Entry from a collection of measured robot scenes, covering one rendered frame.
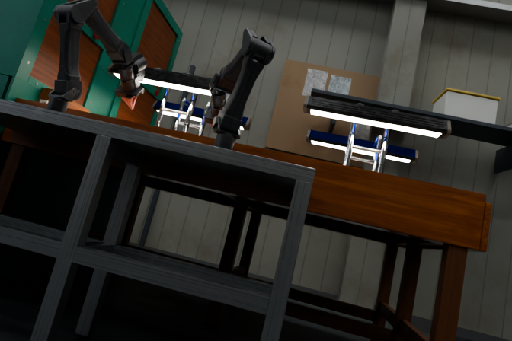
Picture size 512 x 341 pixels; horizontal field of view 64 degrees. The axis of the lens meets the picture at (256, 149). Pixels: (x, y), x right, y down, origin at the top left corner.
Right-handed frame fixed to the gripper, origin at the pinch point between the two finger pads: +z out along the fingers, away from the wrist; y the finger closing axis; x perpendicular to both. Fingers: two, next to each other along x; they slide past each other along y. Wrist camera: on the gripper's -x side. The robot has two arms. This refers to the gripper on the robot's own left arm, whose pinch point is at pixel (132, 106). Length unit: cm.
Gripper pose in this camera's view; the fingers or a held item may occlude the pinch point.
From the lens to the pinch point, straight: 185.5
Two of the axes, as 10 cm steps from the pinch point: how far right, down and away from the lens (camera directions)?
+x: -2.7, 5.9, -7.7
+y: -9.6, -2.0, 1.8
